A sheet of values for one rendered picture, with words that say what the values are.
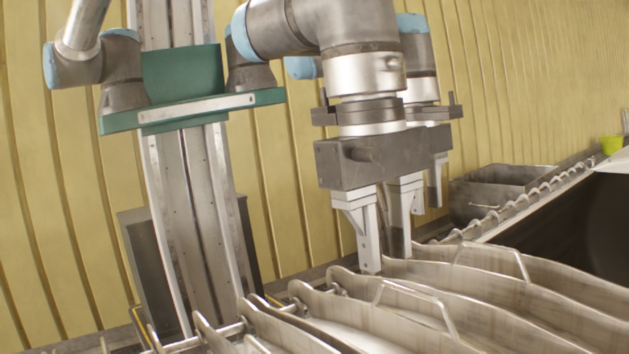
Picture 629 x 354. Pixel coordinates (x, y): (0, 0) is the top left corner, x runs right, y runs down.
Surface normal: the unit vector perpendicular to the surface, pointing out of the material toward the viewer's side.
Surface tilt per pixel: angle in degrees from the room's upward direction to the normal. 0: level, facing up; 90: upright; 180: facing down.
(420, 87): 89
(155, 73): 90
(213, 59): 90
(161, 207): 90
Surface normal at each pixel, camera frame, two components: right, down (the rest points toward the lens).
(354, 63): -0.31, 0.19
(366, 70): -0.04, 0.17
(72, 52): 0.44, 0.26
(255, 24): -0.62, 0.28
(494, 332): -0.83, 0.20
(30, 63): 0.54, 0.07
